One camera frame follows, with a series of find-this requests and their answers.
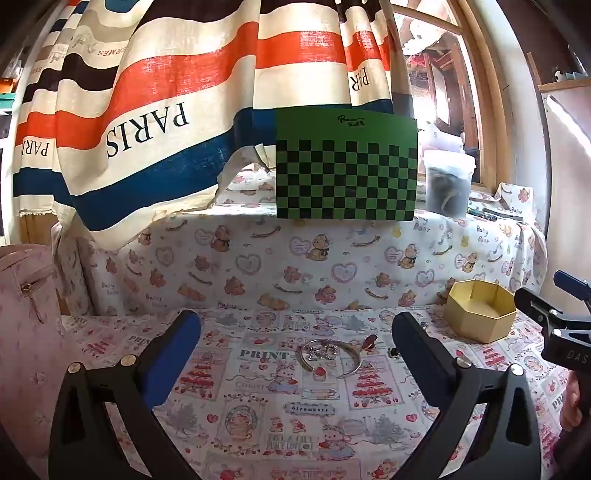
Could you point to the white plastic packaging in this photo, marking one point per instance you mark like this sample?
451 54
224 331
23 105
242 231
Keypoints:
441 136

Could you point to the gold octagonal box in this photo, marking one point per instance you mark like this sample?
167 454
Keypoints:
480 318

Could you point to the white power bank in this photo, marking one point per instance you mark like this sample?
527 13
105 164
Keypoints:
497 213

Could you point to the strawberry print cloth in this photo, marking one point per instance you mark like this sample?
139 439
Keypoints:
277 415

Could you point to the bear print cloth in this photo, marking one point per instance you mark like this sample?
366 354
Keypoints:
258 258

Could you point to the lighter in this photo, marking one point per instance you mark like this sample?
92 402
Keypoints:
474 212

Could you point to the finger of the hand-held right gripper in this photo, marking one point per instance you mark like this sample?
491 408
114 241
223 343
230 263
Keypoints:
531 302
572 284

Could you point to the person's right hand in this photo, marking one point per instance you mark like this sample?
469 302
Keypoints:
575 401

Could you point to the wooden window frame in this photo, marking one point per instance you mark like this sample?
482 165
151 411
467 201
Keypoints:
480 92

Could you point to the green checkered box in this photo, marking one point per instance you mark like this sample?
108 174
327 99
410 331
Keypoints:
346 170

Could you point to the red and gold brooch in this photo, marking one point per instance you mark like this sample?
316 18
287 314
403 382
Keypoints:
369 343

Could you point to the striped curtain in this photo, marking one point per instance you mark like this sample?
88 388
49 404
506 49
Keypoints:
184 69

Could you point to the pink bag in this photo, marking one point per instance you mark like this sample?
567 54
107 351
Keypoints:
27 346

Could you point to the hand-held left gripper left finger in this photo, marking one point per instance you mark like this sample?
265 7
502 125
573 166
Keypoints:
171 360

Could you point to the clear plastic lidded container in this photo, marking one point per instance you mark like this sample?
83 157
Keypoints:
448 184

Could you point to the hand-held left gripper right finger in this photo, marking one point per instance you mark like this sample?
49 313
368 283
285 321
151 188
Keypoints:
415 350

